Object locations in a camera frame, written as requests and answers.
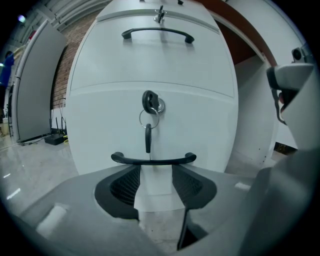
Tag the light grey trousers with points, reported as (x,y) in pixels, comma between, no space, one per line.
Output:
(282,205)

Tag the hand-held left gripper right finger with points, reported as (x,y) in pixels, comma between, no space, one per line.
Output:
(220,207)

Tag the black wifi router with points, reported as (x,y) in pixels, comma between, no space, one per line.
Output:
(53,139)

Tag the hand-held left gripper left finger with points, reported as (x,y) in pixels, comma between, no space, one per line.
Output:
(87,212)

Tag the black drawer keys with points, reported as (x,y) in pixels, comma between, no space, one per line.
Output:
(149,100)
(160,16)

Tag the white desk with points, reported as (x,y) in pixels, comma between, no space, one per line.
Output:
(252,112)

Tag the grey metal cabinet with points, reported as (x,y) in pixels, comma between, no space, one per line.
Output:
(40,87)

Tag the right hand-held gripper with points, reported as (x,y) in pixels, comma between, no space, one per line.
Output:
(300,105)

